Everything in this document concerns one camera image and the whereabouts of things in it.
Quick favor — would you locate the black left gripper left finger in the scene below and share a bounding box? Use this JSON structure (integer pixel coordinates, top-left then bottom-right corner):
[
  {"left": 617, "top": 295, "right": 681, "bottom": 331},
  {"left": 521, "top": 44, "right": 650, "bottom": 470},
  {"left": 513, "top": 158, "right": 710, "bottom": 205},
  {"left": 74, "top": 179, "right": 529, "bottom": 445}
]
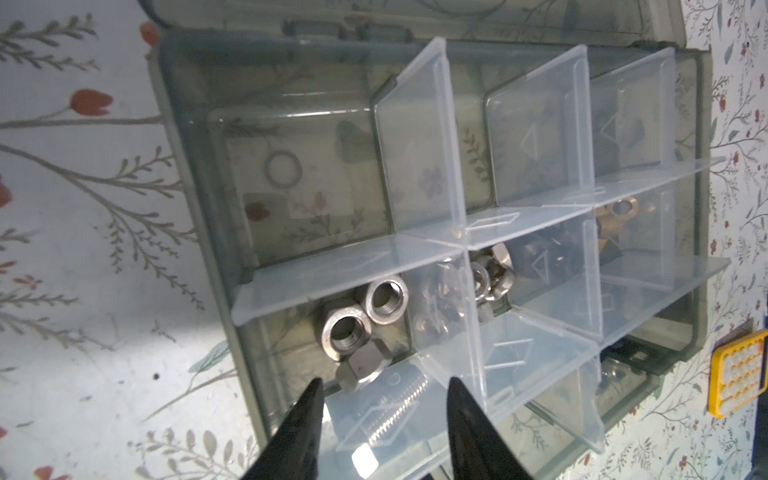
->
[{"left": 242, "top": 378, "right": 324, "bottom": 480}]

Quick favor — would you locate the silver hex bolt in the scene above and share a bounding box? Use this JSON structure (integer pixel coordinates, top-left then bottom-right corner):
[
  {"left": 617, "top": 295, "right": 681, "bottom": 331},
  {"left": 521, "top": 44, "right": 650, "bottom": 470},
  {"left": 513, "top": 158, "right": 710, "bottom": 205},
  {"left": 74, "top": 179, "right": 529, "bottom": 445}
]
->
[{"left": 350, "top": 370, "right": 431, "bottom": 479}]

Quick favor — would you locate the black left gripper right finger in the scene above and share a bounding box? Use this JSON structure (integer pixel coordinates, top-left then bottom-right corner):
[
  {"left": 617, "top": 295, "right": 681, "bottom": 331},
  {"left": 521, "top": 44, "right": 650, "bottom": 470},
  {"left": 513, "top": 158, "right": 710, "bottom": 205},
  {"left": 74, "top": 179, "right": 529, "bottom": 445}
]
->
[{"left": 447, "top": 377, "right": 533, "bottom": 480}]

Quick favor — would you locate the silver cap nut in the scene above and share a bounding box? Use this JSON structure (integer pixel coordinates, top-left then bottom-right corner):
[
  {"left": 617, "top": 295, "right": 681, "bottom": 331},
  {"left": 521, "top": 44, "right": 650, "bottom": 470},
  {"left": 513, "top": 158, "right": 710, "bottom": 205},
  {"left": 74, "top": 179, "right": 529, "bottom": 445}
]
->
[{"left": 335, "top": 338, "right": 393, "bottom": 394}]

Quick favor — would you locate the yellow tray with white cells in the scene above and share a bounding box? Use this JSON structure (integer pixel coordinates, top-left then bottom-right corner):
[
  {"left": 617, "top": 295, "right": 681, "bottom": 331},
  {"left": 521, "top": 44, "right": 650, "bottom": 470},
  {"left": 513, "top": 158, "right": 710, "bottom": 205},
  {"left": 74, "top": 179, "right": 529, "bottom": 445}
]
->
[{"left": 708, "top": 329, "right": 767, "bottom": 418}]

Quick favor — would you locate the transparent green compartment organizer box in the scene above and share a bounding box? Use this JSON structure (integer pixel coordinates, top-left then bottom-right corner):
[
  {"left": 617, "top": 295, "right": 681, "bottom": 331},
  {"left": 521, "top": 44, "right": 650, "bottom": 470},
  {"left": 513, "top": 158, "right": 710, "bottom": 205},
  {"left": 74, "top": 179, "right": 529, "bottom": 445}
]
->
[{"left": 142, "top": 1, "right": 726, "bottom": 479}]

